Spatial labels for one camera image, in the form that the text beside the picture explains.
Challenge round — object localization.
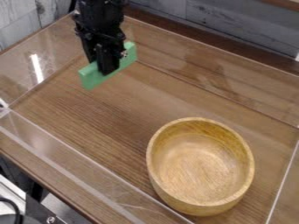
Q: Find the black floor cable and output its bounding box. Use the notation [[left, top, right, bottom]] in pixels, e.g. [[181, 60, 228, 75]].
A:
[[0, 197, 23, 224]]

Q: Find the black metal table frame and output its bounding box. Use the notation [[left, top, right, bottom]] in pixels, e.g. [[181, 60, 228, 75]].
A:
[[0, 156, 68, 224]]

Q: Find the brown wooden bowl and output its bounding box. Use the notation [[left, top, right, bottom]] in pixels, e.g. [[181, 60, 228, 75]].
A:
[[145, 117, 255, 216]]

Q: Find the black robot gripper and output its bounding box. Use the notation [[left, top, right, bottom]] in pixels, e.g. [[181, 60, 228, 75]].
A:
[[72, 0, 127, 75]]

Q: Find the green rectangular block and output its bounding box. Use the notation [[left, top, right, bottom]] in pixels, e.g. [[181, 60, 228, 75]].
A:
[[79, 41, 137, 90]]

